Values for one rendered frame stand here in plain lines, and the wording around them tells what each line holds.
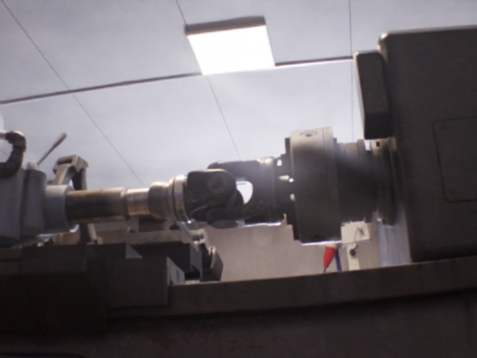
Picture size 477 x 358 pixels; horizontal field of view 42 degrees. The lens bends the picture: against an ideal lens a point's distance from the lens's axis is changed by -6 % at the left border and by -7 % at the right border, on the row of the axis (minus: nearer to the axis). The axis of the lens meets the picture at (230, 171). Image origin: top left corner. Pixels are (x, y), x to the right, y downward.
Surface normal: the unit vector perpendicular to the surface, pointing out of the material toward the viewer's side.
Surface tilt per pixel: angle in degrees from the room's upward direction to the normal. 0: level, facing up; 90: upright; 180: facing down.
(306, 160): 86
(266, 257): 90
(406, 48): 90
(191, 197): 90
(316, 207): 131
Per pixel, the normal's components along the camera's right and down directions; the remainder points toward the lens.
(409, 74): -0.17, -0.37
